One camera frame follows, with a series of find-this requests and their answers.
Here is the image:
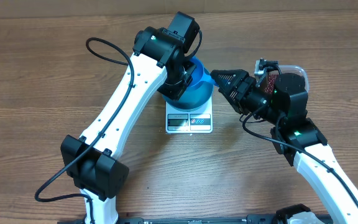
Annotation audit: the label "blue plastic scoop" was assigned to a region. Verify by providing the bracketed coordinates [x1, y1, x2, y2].
[203, 74, 218, 86]

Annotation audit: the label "red beans in container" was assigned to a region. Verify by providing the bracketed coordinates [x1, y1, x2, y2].
[265, 74, 279, 94]

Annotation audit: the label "clear plastic container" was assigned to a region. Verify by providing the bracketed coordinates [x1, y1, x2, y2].
[259, 65, 310, 92]

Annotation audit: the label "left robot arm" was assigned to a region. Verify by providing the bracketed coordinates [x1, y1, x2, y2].
[60, 12, 202, 223]

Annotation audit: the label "teal blue bowl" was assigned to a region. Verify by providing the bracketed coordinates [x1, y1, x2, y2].
[163, 57, 214, 111]

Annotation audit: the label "white digital kitchen scale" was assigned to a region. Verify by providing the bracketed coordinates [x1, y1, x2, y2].
[165, 96, 213, 134]

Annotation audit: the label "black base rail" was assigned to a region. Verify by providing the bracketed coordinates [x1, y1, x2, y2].
[57, 203, 334, 224]

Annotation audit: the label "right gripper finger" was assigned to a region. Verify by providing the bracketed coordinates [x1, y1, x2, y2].
[210, 69, 243, 80]
[211, 74, 232, 93]

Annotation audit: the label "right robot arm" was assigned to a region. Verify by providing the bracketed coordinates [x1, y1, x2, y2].
[211, 70, 358, 223]

